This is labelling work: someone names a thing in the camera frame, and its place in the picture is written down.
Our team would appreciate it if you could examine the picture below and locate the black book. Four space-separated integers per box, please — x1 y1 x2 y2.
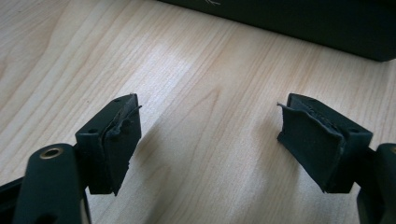
157 0 396 63

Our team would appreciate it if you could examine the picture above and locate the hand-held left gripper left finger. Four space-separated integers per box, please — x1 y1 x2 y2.
74 92 143 196

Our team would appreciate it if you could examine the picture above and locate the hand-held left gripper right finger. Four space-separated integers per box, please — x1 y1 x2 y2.
276 92 374 194

